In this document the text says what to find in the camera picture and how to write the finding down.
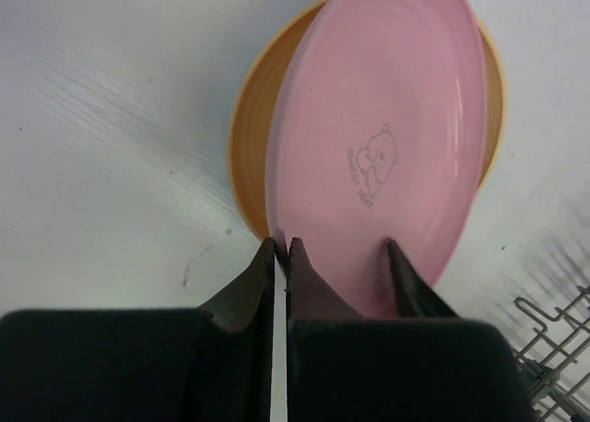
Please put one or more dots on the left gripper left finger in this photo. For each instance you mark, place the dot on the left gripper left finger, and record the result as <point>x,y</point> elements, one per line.
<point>208,363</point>

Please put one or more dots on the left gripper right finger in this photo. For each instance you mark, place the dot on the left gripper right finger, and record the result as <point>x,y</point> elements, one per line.
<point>427,364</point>

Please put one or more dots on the pink plate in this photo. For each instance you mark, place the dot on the pink plate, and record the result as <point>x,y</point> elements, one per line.
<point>378,133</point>

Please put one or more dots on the orange yellow plate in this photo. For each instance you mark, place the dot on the orange yellow plate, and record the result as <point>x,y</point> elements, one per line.
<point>253,109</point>

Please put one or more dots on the grey wire dish rack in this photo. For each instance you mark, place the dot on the grey wire dish rack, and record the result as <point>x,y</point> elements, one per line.
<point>554,364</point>

